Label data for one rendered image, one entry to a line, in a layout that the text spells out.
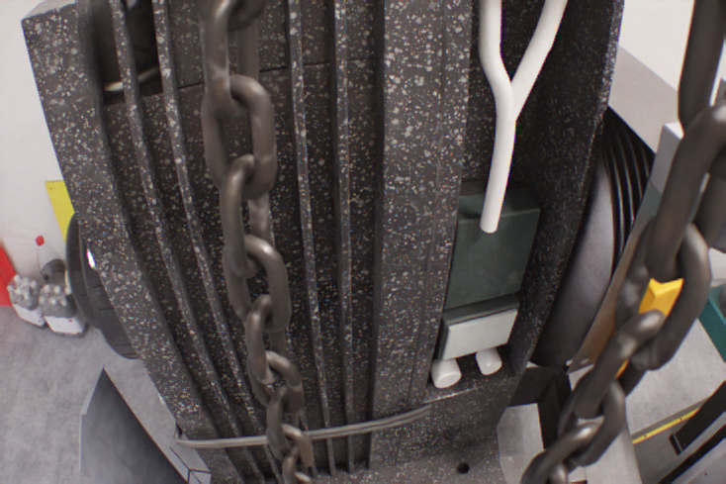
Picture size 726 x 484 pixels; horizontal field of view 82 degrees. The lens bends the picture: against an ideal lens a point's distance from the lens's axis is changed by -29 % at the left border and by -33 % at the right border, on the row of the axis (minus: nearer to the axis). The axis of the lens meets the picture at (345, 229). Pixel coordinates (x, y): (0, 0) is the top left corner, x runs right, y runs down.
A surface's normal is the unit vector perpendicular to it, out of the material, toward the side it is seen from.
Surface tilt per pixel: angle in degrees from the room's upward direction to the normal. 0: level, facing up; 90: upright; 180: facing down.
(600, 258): 90
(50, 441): 0
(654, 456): 0
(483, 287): 90
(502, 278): 90
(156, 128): 90
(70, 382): 0
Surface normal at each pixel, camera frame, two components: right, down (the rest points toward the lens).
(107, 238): 0.21, 0.66
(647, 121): -0.02, -0.74
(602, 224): -0.98, 0.15
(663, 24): -0.01, 0.67
